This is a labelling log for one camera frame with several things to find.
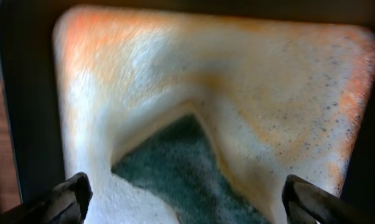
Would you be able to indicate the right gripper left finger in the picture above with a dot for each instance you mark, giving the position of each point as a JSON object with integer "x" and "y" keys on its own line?
{"x": 66, "y": 203}

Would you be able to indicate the black tray with soapy water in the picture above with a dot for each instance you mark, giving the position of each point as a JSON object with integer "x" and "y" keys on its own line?
{"x": 28, "y": 80}

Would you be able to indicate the green yellow sponge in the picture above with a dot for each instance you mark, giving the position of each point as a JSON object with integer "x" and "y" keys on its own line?
{"x": 178, "y": 164}

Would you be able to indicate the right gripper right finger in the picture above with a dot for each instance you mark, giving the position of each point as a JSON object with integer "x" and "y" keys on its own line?
{"x": 307, "y": 203}

